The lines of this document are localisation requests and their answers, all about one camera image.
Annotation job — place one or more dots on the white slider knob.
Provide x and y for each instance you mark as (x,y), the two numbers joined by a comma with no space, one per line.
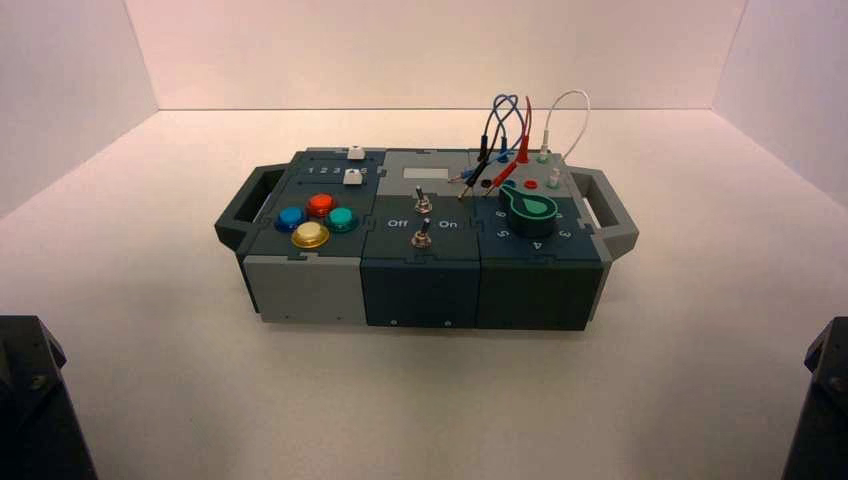
(356,153)
(353,177)

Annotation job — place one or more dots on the grey and teal task box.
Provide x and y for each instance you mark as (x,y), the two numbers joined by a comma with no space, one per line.
(417,285)

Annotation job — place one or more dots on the grey rectangular display window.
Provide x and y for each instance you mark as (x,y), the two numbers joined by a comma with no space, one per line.
(424,173)

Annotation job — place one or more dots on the green round push button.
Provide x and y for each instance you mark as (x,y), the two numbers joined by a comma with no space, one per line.
(342,218)

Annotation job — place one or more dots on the red round push button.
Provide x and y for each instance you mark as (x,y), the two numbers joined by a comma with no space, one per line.
(320,204)

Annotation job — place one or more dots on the yellow round push button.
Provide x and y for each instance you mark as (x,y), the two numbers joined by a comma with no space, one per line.
(310,234)

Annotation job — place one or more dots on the green pointer rotary knob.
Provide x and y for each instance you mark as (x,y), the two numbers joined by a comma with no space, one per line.
(534,210)

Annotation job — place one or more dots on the red round socket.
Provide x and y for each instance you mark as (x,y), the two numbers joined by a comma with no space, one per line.
(530,184)

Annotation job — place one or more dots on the blue round push button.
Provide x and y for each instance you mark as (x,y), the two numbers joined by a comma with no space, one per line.
(290,218)

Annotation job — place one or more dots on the metal toggle switch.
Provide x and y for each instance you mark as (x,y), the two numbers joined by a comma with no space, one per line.
(420,202)
(421,237)

